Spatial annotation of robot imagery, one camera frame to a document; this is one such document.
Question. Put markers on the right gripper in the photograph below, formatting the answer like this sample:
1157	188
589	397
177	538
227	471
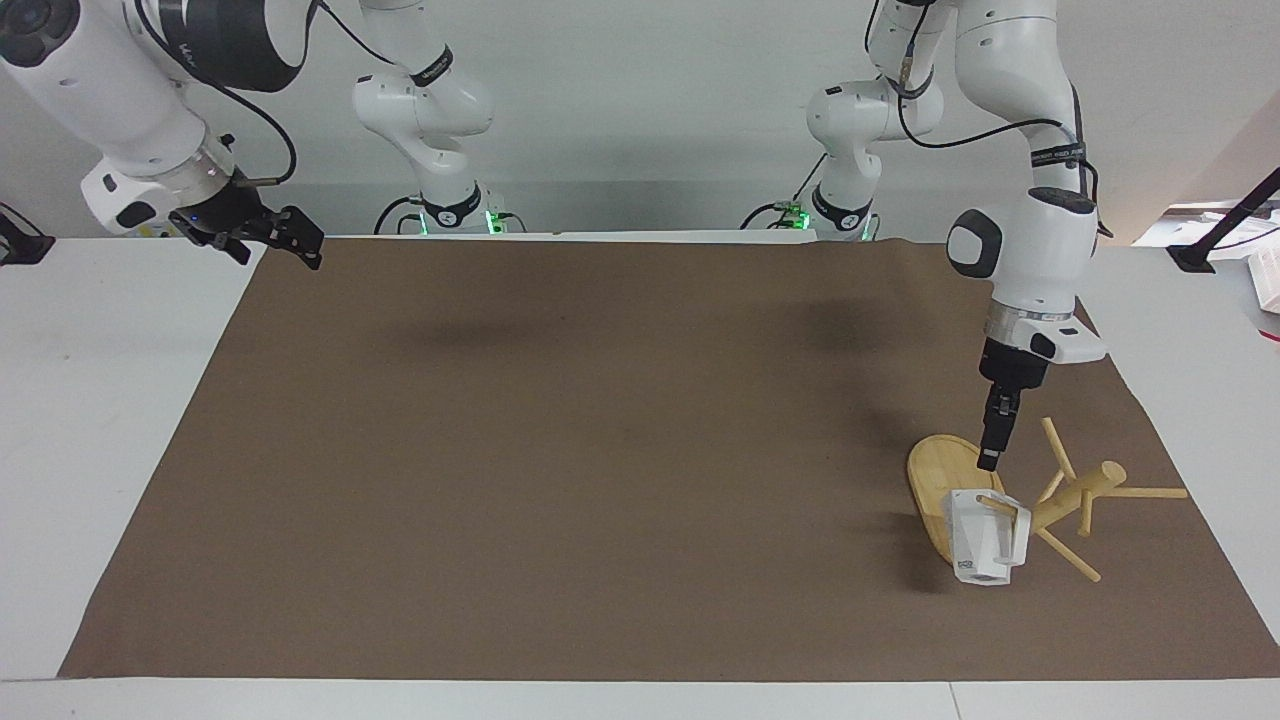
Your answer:
225	208

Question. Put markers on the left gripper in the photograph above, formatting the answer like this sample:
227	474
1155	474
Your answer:
1012	375

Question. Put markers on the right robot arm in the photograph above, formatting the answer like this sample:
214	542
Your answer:
120	95

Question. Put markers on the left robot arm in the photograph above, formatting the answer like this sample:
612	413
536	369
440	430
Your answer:
1030	150

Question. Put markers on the wooden cup rack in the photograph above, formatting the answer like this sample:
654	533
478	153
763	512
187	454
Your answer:
950	480

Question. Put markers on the white cup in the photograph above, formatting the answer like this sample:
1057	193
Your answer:
975	540

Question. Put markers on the black stand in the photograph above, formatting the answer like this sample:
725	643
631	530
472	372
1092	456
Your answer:
22	245
1215	240

